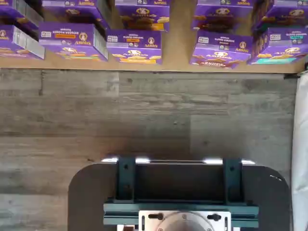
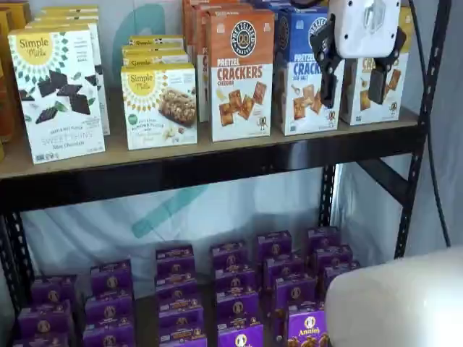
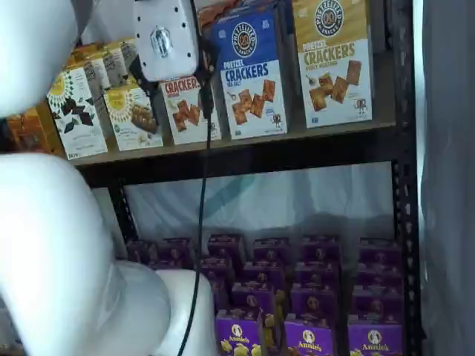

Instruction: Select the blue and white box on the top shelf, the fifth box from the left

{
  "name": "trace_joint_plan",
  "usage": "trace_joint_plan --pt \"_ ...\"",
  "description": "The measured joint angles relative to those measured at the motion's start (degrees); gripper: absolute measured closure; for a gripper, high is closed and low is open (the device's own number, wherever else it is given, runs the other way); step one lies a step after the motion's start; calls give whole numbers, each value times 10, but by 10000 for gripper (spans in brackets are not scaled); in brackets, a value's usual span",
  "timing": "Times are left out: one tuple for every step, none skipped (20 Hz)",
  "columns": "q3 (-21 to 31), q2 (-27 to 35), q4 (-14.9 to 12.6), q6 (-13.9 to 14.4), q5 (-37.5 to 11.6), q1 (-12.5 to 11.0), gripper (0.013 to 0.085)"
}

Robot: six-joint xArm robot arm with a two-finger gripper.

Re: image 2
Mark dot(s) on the black metal shelving rack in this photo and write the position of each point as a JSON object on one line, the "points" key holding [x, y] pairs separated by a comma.
{"points": [[217, 170]]}

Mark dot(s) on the wooden shelf board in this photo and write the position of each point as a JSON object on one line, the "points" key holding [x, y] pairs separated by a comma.
{"points": [[119, 153]]}

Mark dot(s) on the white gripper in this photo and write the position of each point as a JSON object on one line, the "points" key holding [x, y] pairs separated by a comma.
{"points": [[356, 39]]}

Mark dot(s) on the Simple Mills almond bars box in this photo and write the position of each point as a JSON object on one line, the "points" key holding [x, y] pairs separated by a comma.
{"points": [[155, 58], [155, 39], [152, 47], [159, 108]]}

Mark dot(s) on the orange snack box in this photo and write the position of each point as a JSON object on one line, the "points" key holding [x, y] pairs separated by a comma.
{"points": [[9, 79]]}

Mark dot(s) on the yellow pretzel crackers box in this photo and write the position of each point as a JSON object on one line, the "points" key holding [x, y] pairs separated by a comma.
{"points": [[356, 94]]}

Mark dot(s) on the purple Annie's snack box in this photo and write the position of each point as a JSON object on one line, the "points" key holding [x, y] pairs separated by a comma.
{"points": [[296, 292], [54, 291], [237, 307], [181, 314], [235, 280], [175, 260], [275, 246], [43, 320], [176, 287], [240, 336], [109, 311], [284, 269], [40, 340], [111, 278], [336, 271], [307, 332], [229, 254], [182, 338], [323, 238], [332, 254], [108, 338]]}

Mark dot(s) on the black metal shelf rack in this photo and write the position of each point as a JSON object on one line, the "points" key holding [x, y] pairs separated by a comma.
{"points": [[90, 231]]}

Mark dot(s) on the yellow snack box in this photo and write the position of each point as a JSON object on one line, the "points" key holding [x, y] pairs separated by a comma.
{"points": [[21, 12]]}

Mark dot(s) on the Simple Mills Sweet Thins box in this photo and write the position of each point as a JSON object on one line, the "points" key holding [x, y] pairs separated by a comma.
{"points": [[54, 108], [68, 9], [103, 90], [65, 18]]}

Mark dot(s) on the orange cheddar pretzel crackers box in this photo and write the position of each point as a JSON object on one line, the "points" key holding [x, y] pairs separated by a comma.
{"points": [[188, 21], [240, 90], [200, 36]]}

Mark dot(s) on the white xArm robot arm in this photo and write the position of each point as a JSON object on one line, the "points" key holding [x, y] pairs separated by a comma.
{"points": [[398, 300]]}

